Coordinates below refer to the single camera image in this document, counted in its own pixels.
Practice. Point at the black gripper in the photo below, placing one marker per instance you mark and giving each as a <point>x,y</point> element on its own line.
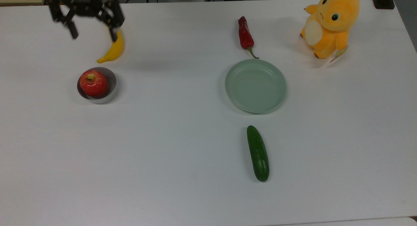
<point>83,3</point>

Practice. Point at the red apple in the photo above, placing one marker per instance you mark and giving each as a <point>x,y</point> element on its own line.
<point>93,83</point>

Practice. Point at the grey bowl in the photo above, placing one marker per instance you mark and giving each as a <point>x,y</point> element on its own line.
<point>112,86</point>

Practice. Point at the yellow banana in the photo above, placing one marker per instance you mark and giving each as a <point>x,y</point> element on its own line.
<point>114,51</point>

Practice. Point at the red chili pepper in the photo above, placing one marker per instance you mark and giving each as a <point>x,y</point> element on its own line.
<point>245,34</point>

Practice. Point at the pale green plate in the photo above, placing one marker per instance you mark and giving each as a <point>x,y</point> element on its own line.
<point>255,86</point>

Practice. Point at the green cucumber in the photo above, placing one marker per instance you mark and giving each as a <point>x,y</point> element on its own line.
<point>258,154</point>

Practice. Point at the orange plush toy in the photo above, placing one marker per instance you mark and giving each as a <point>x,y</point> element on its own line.
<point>332,21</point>

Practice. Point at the paper tag on plush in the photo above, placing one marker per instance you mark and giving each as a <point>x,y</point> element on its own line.
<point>339,53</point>

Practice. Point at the black table clamp block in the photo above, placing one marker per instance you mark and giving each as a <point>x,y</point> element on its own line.
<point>383,1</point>

